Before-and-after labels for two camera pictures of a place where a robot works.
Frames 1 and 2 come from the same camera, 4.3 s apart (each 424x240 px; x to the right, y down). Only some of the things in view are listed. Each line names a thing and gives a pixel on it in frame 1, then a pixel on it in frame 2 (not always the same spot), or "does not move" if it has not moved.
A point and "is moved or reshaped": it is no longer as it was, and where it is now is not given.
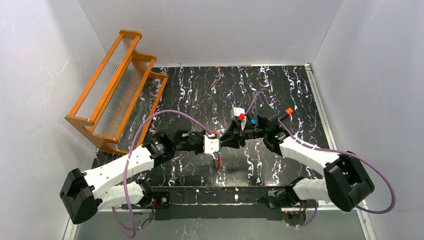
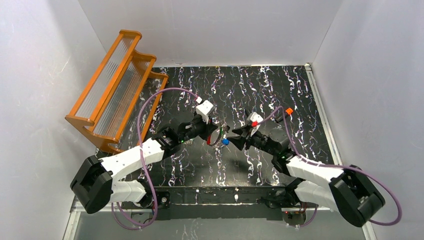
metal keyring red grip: [217, 158] is moved or reshaped
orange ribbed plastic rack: [117, 105] does not move
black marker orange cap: [289, 110] does not move
